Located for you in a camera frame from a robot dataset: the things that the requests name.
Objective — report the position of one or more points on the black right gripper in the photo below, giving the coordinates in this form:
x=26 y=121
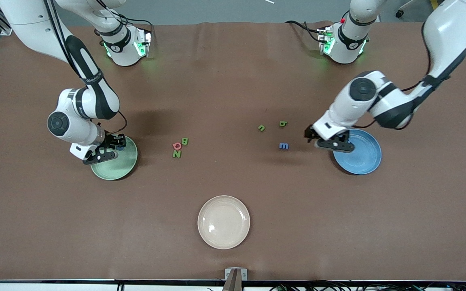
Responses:
x=113 y=140

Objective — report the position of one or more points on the green foam lowercase letter b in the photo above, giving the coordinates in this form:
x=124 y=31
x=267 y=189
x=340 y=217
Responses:
x=282 y=123

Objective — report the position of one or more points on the blue foam letter m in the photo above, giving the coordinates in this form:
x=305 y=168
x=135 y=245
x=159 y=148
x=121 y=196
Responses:
x=284 y=146

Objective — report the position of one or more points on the green foam letter N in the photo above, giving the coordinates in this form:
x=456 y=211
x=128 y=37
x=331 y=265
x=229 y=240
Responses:
x=176 y=154

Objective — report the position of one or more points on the office chair leg with caster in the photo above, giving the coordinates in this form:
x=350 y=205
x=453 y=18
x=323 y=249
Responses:
x=399 y=14

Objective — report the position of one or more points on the beige plate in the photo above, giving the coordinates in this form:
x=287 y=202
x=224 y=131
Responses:
x=223 y=222

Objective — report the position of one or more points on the red foam letter Q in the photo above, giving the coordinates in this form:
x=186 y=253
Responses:
x=173 y=146

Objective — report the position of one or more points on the metal bracket with post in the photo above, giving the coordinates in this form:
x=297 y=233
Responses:
x=241 y=275

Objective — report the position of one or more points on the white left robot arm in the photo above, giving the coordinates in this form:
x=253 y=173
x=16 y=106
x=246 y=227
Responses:
x=447 y=32

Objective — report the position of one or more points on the green foam capital letter B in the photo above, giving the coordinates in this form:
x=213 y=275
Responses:
x=185 y=141

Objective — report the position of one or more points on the metal base connector box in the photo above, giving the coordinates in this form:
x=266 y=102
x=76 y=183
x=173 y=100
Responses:
x=146 y=40
x=323 y=38

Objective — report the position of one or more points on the blue plate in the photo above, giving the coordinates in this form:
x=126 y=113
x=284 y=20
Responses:
x=362 y=161

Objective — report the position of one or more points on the light green plate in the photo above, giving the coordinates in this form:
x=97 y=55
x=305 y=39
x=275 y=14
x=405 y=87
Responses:
x=119 y=169

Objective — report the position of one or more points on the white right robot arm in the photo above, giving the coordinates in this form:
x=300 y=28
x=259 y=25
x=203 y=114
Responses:
x=26 y=24

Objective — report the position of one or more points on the brown table mat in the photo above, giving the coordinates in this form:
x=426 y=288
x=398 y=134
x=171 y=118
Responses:
x=233 y=182

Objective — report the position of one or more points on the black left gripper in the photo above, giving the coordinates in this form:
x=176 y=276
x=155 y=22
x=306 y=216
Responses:
x=309 y=133

